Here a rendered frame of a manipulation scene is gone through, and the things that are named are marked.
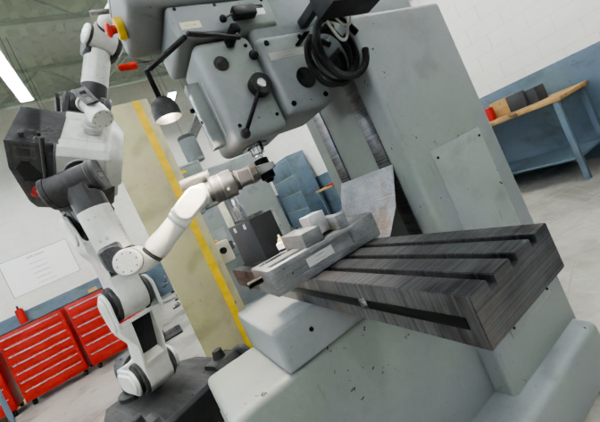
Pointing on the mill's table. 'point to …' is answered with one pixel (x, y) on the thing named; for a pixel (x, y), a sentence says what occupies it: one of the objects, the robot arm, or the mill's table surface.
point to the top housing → (142, 17)
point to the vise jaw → (303, 237)
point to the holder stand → (256, 236)
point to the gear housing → (179, 21)
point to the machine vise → (316, 253)
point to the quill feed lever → (262, 86)
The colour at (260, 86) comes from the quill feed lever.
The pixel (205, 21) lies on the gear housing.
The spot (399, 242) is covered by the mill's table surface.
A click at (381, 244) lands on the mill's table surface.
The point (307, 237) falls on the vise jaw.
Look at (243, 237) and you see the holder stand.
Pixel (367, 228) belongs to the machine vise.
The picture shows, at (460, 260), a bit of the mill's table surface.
